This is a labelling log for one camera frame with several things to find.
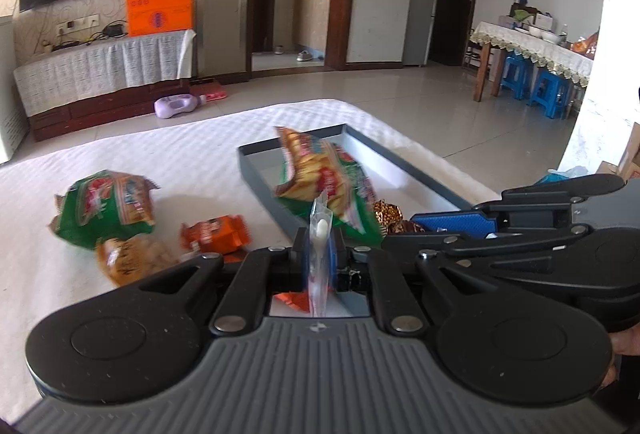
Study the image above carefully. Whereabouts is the blue plastic bag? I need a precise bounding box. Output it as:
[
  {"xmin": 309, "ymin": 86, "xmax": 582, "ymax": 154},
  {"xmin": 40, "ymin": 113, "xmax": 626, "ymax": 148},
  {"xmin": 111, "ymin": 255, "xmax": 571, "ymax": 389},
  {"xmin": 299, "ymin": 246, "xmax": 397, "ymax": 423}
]
[{"xmin": 534, "ymin": 166, "xmax": 592, "ymax": 185}]

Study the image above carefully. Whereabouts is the black adapter with cables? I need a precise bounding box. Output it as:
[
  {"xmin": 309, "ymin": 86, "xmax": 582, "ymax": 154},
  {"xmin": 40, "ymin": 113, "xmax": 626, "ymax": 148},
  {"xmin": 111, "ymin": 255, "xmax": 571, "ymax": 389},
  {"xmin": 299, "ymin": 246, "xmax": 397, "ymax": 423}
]
[{"xmin": 101, "ymin": 20, "xmax": 129, "ymax": 40}]

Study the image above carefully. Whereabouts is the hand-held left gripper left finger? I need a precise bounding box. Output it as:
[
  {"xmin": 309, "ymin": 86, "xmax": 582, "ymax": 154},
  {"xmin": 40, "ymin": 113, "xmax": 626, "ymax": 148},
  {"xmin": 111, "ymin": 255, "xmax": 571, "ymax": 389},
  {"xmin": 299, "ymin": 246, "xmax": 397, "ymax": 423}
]
[{"xmin": 132, "ymin": 228, "xmax": 315, "ymax": 336}]

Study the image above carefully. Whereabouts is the grey refrigerator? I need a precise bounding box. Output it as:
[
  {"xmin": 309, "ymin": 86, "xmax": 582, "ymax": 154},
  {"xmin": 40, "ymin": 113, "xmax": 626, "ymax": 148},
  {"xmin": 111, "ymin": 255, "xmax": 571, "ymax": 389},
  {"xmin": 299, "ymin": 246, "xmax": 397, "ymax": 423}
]
[{"xmin": 402, "ymin": 0, "xmax": 443, "ymax": 67}]

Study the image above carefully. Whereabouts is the orange gift box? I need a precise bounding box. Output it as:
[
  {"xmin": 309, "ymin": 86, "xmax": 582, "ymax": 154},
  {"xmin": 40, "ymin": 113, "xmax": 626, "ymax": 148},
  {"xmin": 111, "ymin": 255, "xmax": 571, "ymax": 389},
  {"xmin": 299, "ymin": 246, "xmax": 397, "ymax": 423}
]
[{"xmin": 124, "ymin": 0, "xmax": 195, "ymax": 37}]

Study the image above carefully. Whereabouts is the dark wooden television cabinet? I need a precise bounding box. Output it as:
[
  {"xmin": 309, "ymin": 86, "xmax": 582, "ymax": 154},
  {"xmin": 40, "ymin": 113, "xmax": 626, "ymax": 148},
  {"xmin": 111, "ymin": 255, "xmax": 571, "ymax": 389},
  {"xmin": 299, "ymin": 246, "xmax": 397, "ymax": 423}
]
[{"xmin": 27, "ymin": 76, "xmax": 202, "ymax": 143}]

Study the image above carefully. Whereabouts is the brown foil candy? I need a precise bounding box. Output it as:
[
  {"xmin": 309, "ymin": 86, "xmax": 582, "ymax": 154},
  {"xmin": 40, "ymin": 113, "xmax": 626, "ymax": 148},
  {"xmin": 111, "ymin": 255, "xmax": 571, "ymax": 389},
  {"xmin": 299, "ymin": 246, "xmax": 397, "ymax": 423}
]
[
  {"xmin": 386, "ymin": 219, "xmax": 427, "ymax": 235},
  {"xmin": 372, "ymin": 199, "xmax": 404, "ymax": 225}
]

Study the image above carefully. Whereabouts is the dining table with lace cloth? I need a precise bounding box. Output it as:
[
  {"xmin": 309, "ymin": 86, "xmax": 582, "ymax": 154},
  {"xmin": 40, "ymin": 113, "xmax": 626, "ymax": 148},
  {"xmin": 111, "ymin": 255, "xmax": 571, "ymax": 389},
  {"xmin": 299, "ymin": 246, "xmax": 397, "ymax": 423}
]
[{"xmin": 469, "ymin": 20, "xmax": 597, "ymax": 103}]

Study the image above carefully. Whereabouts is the blue plastic stool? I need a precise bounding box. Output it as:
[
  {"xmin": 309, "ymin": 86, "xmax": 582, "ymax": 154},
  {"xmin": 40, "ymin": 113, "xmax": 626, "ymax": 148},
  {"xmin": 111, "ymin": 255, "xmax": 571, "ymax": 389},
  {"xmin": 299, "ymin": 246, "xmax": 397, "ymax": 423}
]
[
  {"xmin": 529, "ymin": 68, "xmax": 572, "ymax": 121},
  {"xmin": 499, "ymin": 53, "xmax": 534, "ymax": 101}
]

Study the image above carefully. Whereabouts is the orange snack packet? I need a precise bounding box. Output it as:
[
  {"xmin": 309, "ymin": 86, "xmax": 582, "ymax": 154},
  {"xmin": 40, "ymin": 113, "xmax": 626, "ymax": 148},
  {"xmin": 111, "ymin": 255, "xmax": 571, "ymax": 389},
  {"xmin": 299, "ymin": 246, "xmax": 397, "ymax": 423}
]
[
  {"xmin": 179, "ymin": 214, "xmax": 252, "ymax": 255},
  {"xmin": 272, "ymin": 291, "xmax": 312, "ymax": 315}
]

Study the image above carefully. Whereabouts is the yellow label clear snack packet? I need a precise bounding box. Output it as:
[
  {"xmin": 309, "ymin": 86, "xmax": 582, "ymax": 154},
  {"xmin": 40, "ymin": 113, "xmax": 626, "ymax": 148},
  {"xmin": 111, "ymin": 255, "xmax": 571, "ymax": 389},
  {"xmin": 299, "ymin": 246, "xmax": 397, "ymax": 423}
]
[{"xmin": 95, "ymin": 234, "xmax": 178, "ymax": 288}]

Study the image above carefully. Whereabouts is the purple detergent bottle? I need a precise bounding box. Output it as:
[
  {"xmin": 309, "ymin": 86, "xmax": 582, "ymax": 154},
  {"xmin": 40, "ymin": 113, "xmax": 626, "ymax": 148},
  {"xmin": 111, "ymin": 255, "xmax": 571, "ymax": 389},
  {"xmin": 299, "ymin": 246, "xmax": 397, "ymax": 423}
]
[{"xmin": 153, "ymin": 93, "xmax": 207, "ymax": 119}]

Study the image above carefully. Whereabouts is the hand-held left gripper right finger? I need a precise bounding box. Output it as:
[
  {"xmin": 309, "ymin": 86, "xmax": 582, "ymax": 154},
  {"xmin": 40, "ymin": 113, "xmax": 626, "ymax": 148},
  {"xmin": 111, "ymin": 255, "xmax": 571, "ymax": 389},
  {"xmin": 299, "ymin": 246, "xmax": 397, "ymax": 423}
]
[{"xmin": 325, "ymin": 229, "xmax": 482, "ymax": 336}]

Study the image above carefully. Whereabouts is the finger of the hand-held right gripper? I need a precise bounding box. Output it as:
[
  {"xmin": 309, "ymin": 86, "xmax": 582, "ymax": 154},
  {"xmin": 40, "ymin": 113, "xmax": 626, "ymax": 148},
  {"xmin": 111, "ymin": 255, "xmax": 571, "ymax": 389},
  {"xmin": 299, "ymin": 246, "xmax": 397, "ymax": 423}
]
[
  {"xmin": 382, "ymin": 223, "xmax": 592, "ymax": 276},
  {"xmin": 410, "ymin": 173, "xmax": 627, "ymax": 237}
]

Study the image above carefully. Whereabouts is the white wall power outlet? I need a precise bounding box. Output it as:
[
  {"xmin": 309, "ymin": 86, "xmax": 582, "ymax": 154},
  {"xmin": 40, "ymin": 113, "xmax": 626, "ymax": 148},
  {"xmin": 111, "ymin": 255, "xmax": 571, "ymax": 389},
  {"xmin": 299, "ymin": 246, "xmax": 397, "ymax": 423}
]
[{"xmin": 56, "ymin": 13, "xmax": 100, "ymax": 35}]

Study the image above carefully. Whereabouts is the red floor mat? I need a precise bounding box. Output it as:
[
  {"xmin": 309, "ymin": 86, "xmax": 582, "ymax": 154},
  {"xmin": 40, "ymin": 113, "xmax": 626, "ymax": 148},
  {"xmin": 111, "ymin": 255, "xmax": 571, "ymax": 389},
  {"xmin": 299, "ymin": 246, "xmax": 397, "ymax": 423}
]
[{"xmin": 189, "ymin": 81, "xmax": 229, "ymax": 103}]

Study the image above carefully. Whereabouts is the dark wooden door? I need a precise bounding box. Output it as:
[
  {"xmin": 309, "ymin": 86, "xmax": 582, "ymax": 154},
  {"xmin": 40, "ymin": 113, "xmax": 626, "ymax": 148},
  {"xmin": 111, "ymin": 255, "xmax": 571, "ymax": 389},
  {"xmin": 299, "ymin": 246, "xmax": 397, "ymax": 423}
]
[{"xmin": 429, "ymin": 0, "xmax": 482, "ymax": 67}]

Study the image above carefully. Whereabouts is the green cracker snack bag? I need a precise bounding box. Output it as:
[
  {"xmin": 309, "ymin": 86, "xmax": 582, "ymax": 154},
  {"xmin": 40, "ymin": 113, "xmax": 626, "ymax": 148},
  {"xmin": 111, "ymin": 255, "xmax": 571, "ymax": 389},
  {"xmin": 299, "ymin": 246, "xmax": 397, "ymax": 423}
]
[{"xmin": 273, "ymin": 126, "xmax": 385, "ymax": 245}]

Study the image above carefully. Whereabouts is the cardboard box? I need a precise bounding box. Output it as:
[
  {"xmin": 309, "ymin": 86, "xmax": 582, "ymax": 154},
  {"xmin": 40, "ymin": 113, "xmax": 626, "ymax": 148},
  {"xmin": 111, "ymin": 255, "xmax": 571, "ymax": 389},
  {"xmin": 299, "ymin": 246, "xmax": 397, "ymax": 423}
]
[{"xmin": 596, "ymin": 123, "xmax": 640, "ymax": 181}]

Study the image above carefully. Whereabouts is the person's right hand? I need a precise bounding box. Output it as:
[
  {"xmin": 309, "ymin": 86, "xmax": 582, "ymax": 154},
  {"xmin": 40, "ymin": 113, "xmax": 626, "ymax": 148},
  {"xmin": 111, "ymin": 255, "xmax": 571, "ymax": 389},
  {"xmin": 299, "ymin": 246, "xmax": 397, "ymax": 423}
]
[{"xmin": 602, "ymin": 326, "xmax": 640, "ymax": 389}]

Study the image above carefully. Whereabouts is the white lace cabinet cloth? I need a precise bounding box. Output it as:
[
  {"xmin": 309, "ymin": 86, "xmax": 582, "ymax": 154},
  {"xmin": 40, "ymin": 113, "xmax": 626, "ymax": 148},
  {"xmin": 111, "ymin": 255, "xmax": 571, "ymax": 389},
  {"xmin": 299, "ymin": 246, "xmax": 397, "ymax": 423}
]
[{"xmin": 12, "ymin": 29, "xmax": 197, "ymax": 117}]

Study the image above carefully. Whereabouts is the clear packet with white balls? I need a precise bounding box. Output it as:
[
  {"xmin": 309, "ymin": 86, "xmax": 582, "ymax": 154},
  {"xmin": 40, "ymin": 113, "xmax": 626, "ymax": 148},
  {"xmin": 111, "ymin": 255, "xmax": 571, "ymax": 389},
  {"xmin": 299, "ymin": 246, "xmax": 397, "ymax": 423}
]
[{"xmin": 307, "ymin": 193, "xmax": 334, "ymax": 317}]

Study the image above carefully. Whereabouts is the green shrimp print snack bag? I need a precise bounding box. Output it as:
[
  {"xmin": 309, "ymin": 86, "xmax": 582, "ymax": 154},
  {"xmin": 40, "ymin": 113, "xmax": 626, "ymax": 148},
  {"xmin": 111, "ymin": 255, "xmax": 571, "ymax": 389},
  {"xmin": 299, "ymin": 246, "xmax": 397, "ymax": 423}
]
[{"xmin": 49, "ymin": 169, "xmax": 161, "ymax": 249}]

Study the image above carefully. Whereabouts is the beige kitchen counter cabinet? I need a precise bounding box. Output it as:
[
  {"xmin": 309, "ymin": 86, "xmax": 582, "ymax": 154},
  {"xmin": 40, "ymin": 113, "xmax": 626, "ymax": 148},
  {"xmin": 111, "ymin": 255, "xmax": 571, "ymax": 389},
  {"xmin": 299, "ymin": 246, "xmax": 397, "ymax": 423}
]
[{"xmin": 292, "ymin": 0, "xmax": 331, "ymax": 60}]

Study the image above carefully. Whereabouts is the orange snack bag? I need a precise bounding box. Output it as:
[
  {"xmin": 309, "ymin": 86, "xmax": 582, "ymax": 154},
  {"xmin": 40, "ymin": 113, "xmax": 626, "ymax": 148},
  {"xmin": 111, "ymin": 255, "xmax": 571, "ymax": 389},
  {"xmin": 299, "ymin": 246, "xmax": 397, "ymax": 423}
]
[{"xmin": 571, "ymin": 32, "xmax": 600, "ymax": 55}]

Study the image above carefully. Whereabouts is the grey shallow tray box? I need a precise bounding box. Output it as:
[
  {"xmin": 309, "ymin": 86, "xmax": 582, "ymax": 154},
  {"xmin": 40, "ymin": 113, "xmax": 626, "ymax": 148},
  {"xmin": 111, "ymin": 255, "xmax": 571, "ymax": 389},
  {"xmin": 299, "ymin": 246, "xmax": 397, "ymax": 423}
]
[{"xmin": 237, "ymin": 124, "xmax": 475, "ymax": 241}]

